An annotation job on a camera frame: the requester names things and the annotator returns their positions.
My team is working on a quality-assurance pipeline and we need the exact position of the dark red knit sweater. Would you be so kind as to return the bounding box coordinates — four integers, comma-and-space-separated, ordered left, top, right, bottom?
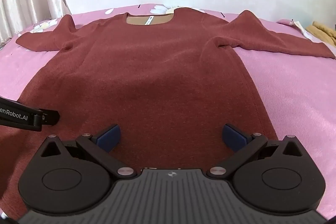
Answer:
1, 8, 335, 218

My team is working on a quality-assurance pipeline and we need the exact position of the white neck label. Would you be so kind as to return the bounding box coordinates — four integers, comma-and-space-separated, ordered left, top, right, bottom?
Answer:
145, 16, 154, 26

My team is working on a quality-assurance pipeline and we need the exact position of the mustard yellow folded garment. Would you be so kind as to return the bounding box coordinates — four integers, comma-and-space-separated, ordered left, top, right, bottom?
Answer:
306, 21, 336, 47

